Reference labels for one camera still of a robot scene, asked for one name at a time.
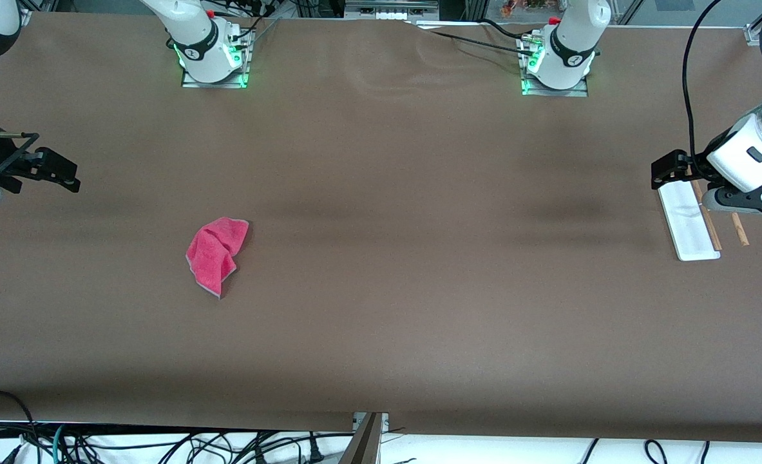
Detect black right arm base cables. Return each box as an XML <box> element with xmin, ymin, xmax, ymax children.
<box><xmin>210</xmin><ymin>0</ymin><xmax>280</xmax><ymax>44</ymax></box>

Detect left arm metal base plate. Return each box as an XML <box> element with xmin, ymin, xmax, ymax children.
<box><xmin>519</xmin><ymin>39</ymin><xmax>589</xmax><ymax>97</ymax></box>

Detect brown table cover sheet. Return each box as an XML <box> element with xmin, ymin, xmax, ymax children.
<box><xmin>0</xmin><ymin>12</ymin><xmax>762</xmax><ymax>445</ymax></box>

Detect wooden support beam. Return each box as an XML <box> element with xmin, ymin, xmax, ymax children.
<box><xmin>339</xmin><ymin>412</ymin><xmax>383</xmax><ymax>464</ymax></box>

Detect orange background items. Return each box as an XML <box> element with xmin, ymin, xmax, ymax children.
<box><xmin>500</xmin><ymin>0</ymin><xmax>562</xmax><ymax>17</ymax></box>

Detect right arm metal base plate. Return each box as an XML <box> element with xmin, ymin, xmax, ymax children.
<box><xmin>181</xmin><ymin>29</ymin><xmax>252</xmax><ymax>89</ymax></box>

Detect small metal bracket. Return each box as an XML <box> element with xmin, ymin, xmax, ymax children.
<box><xmin>353</xmin><ymin>412</ymin><xmax>390</xmax><ymax>434</ymax></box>

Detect grey power strip box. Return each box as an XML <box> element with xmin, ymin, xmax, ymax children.
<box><xmin>345</xmin><ymin>0</ymin><xmax>439</xmax><ymax>21</ymax></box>

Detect thick black base cable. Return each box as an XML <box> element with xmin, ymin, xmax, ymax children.
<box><xmin>481</xmin><ymin>18</ymin><xmax>536</xmax><ymax>41</ymax></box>

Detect pink towel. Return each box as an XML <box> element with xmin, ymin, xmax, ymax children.
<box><xmin>186</xmin><ymin>217</ymin><xmax>250</xmax><ymax>299</ymax></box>

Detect white rack base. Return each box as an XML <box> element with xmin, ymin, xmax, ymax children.
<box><xmin>658</xmin><ymin>182</ymin><xmax>721</xmax><ymax>262</ymax></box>

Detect thick black floor cable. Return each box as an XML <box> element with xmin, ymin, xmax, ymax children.
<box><xmin>0</xmin><ymin>390</ymin><xmax>40</xmax><ymax>464</ymax></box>

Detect thin black base cable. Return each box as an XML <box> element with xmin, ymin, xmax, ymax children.
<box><xmin>413</xmin><ymin>23</ymin><xmax>536</xmax><ymax>55</ymax></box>

